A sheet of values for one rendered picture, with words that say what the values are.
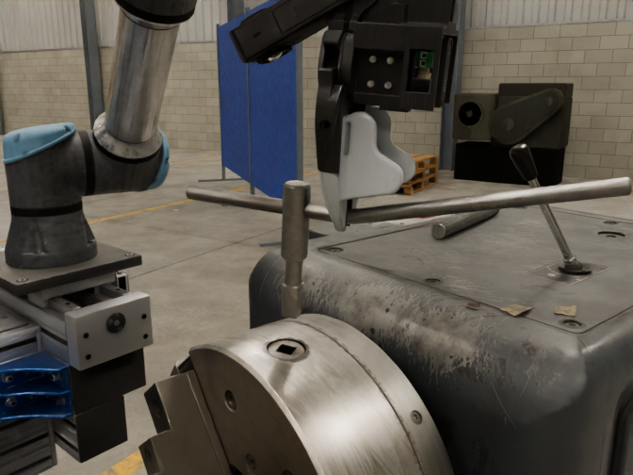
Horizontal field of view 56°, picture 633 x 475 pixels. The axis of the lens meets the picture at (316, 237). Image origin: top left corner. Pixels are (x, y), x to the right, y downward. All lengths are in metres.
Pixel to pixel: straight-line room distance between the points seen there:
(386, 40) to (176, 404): 0.36
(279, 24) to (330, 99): 0.07
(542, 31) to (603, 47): 0.97
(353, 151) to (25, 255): 0.77
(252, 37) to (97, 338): 0.67
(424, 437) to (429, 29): 0.32
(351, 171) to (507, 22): 10.51
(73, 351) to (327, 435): 0.61
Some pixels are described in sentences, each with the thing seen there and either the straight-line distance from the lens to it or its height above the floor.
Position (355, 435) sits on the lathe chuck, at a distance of 0.48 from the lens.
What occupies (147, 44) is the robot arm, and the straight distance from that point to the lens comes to 0.92.
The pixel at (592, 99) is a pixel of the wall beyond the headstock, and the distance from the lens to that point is 10.51.
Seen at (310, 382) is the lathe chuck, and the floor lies 1.23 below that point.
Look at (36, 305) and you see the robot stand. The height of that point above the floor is 1.10.
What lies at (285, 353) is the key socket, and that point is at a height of 1.23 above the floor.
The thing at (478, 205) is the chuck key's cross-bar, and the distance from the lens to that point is 0.43.
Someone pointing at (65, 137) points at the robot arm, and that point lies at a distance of 1.08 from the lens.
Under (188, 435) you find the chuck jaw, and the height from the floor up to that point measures 1.15.
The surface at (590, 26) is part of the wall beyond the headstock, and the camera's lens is 10.57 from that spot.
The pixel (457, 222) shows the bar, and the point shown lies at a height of 1.27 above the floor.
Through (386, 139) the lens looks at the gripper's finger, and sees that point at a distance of 0.46.
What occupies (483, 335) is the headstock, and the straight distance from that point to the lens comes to 0.55.
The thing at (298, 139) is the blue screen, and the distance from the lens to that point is 5.48.
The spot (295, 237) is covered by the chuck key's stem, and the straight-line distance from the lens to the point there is 0.47.
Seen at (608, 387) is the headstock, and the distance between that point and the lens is 0.55.
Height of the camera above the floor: 1.46
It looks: 14 degrees down
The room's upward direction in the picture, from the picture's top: straight up
